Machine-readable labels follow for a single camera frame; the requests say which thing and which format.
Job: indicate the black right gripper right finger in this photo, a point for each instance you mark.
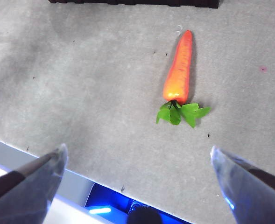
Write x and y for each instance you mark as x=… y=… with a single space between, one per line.
x=256 y=198

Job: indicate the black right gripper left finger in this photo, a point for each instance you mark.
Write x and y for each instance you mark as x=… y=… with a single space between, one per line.
x=23 y=198

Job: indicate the orange toy carrot green leaves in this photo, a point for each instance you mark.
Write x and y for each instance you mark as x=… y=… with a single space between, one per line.
x=179 y=70

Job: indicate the black plate rack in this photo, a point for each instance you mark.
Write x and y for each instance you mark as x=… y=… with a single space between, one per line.
x=128 y=2

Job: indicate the blue lit base panel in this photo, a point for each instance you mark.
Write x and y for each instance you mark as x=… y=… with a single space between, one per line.
x=109 y=200

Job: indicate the black round knob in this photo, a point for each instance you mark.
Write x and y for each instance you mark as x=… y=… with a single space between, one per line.
x=144 y=217

